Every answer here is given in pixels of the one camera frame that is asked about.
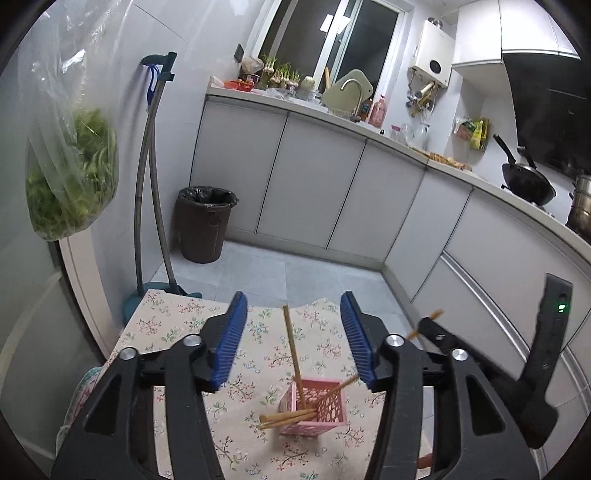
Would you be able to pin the pink soap bottle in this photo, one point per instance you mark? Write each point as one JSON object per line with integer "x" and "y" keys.
{"x": 377, "y": 113}

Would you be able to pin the wall mop holder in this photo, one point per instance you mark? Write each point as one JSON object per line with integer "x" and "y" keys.
{"x": 159, "y": 60}

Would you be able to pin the brown trash bin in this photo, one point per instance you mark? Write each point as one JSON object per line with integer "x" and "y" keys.
{"x": 203, "y": 230}

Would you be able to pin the floral tablecloth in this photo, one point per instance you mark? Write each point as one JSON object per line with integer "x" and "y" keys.
{"x": 263, "y": 350}

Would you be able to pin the kitchen window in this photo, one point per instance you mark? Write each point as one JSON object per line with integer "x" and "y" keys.
{"x": 364, "y": 41}

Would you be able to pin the blue hanging loop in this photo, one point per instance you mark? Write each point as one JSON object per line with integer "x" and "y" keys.
{"x": 151, "y": 92}

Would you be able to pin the filled plastic bag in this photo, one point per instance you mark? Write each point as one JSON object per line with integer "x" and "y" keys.
{"x": 252, "y": 65}

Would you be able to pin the wall power outlet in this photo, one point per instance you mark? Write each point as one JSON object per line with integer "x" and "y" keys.
{"x": 239, "y": 53}

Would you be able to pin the glass sliding door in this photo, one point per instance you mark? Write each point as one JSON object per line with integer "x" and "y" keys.
{"x": 27, "y": 300}

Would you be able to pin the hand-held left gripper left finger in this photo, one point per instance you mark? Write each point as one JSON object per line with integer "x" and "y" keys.
{"x": 231, "y": 341}

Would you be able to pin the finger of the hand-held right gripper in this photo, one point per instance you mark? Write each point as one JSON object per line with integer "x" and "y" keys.
{"x": 436, "y": 334}

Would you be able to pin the brown bottle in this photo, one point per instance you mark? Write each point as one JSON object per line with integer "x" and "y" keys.
{"x": 365, "y": 110}

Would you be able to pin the white kitchen counter cabinets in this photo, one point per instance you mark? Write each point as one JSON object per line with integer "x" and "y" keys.
{"x": 314, "y": 184}

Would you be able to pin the black trash bag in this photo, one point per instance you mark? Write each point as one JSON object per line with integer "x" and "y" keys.
{"x": 207, "y": 196}

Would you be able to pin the pale green cutting board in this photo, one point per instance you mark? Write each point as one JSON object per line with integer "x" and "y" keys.
{"x": 332, "y": 97}

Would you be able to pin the tan wooden chopstick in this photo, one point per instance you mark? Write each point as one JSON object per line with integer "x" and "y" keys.
{"x": 281, "y": 417}
{"x": 282, "y": 423}
{"x": 344, "y": 385}
{"x": 435, "y": 315}
{"x": 293, "y": 350}

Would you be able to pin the white wall cabinet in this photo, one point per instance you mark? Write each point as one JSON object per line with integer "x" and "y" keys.
{"x": 508, "y": 27}

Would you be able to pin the pink perforated utensil basket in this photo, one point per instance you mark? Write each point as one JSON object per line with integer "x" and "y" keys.
{"x": 330, "y": 417}

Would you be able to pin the hanging seasoning packets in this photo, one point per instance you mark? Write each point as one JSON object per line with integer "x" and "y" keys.
{"x": 475, "y": 134}

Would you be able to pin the metal faucet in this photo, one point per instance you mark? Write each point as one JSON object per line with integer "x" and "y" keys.
{"x": 359, "y": 92}

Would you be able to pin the black range hood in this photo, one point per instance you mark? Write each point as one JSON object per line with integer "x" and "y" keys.
{"x": 549, "y": 106}

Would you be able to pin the wooden chopping board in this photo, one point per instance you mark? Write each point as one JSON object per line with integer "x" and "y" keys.
{"x": 445, "y": 160}

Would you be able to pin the steel pot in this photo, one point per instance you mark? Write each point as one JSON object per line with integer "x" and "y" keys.
{"x": 581, "y": 203}

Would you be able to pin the black wok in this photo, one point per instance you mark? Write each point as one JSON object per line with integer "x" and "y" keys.
{"x": 528, "y": 182}

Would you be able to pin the white water heater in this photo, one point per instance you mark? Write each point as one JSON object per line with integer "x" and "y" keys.
{"x": 434, "y": 50}

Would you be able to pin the pale green vegetable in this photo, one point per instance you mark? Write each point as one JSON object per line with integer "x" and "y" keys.
{"x": 308, "y": 84}

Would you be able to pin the plastic bag of greens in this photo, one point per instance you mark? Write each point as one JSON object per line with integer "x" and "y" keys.
{"x": 69, "y": 184}

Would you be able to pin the sprouting garlic bulbs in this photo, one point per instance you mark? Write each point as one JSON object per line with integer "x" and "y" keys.
{"x": 281, "y": 74}

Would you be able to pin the wooden rolling pin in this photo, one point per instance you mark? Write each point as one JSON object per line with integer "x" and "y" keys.
{"x": 326, "y": 78}

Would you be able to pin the clear glass cups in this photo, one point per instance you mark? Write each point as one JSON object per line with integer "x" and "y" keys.
{"x": 408, "y": 136}

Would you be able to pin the water heater pipes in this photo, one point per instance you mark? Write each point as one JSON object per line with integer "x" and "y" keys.
{"x": 422, "y": 99}

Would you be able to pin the red dish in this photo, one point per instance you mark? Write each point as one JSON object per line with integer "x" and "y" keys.
{"x": 238, "y": 85}

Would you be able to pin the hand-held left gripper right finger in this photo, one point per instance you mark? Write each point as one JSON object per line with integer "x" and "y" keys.
{"x": 355, "y": 341}

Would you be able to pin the pink patterned cloth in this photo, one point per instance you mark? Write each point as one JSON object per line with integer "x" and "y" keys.
{"x": 78, "y": 406}

